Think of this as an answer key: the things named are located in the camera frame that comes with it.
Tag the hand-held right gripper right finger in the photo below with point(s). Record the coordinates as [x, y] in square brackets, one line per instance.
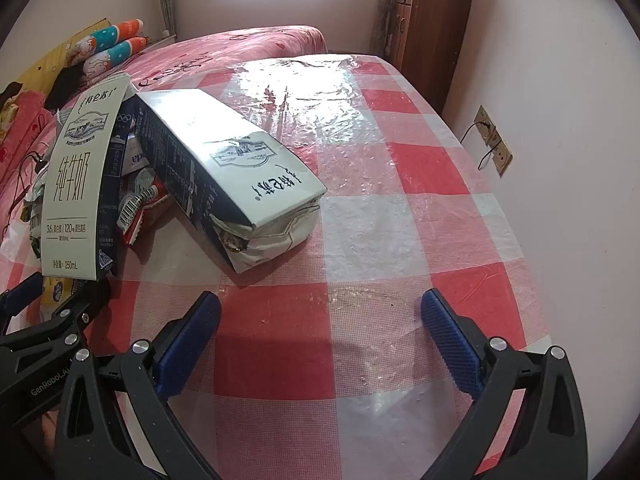
[450, 340]

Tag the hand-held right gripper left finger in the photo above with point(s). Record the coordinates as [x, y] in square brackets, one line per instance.
[190, 345]

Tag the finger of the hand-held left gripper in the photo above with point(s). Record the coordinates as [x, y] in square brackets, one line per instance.
[82, 310]
[22, 294]

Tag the silver grey snack packet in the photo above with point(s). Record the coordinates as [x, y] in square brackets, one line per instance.
[37, 200]

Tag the tall white milk carton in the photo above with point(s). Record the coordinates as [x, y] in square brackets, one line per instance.
[75, 185]

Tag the large white navy milk case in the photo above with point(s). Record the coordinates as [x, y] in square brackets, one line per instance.
[225, 160]

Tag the red white packet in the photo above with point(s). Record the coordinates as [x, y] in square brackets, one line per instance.
[142, 215]

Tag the red white checked tablecloth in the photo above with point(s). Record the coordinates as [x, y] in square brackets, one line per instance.
[360, 240]

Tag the small blue white carton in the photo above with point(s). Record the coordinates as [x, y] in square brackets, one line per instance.
[135, 157]

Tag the dark brown garment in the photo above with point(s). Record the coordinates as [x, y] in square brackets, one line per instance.
[10, 92]

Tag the black garment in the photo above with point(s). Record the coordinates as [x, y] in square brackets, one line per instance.
[67, 85]

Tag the yellow headboard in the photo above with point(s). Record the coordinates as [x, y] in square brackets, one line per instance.
[55, 55]

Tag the bed with pink blanket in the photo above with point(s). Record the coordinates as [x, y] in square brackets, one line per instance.
[240, 47]

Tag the brown wooden cabinet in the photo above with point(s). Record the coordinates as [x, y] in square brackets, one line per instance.
[435, 35]

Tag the wooden wall socket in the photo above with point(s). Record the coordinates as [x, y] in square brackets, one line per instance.
[484, 122]
[502, 155]

